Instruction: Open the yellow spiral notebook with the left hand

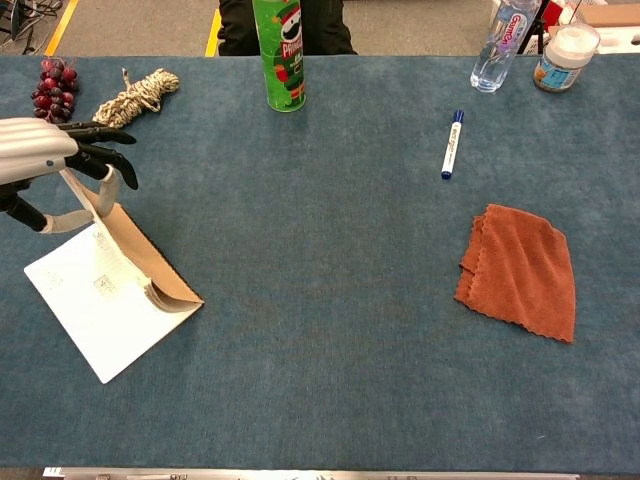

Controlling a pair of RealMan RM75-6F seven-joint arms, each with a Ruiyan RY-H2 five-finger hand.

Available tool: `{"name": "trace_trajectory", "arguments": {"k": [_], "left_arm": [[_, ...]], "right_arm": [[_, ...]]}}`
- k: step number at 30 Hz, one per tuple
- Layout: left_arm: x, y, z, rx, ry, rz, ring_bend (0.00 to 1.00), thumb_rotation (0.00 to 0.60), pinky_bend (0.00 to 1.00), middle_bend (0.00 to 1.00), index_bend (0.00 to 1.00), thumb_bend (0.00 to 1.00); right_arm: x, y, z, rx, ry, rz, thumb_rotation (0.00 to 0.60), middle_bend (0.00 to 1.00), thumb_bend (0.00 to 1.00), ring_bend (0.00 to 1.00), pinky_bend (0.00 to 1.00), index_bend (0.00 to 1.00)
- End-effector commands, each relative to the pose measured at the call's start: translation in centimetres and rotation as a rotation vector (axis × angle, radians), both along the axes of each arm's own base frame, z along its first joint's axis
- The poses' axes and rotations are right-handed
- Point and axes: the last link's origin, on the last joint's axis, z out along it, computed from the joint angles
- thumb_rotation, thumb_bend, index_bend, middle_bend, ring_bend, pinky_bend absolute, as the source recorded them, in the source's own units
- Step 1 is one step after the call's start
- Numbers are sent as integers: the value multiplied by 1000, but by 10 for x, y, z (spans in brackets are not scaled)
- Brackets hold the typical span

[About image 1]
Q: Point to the yellow spiral notebook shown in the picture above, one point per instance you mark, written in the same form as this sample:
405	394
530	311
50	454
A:
100	310

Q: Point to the blue felt table mat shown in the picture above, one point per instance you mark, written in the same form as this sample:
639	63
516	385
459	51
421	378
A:
320	300

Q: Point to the blue white marker pen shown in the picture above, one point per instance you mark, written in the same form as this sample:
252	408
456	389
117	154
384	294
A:
451	145

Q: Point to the green Pringles can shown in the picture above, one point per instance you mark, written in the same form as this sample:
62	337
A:
285	65

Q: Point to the orange microfiber cloth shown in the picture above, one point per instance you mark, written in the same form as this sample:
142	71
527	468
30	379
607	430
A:
525	270

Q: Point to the person in black trousers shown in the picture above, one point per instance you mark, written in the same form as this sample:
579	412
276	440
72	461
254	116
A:
235	30

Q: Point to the clear plastic water bottle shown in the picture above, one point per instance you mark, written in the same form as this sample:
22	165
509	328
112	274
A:
500	50

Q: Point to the jar with white lid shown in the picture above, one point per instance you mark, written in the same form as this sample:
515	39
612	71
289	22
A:
562	60

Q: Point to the red grape bunch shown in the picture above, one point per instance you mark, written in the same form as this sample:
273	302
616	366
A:
52	90

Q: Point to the white foam box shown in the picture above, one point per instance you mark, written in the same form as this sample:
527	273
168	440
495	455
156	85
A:
622	40

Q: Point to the brown cardboard box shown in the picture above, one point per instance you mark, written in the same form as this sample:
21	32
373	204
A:
615	14

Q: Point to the aluminium table edge rail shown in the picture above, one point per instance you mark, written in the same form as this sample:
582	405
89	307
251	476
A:
300	474

